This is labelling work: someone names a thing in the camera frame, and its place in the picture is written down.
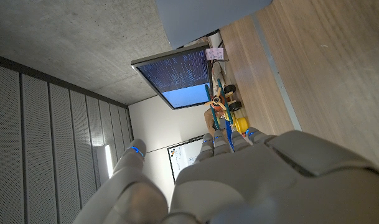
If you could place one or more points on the pink sticky note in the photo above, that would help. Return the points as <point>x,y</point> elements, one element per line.
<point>214,53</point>

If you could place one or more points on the wooden toy airplane teal wings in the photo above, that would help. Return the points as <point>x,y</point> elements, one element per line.
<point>218,101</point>

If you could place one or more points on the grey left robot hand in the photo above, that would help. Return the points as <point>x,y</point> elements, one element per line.
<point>270,180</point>

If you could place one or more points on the yellow plastic cup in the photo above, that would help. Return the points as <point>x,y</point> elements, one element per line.
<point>241,124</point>

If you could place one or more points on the black computer monitor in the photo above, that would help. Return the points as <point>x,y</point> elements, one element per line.
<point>176,77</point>

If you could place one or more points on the long ceiling light strip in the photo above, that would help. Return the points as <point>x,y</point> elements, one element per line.
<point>108,161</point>

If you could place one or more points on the whiteboard with handwriting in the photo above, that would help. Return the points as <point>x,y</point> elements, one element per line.
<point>183,155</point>

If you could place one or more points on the brown wooden toy block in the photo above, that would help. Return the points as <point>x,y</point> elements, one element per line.
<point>208,119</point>

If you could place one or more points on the blue-grey backdrop panel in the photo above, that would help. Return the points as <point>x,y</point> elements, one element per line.
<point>201,18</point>

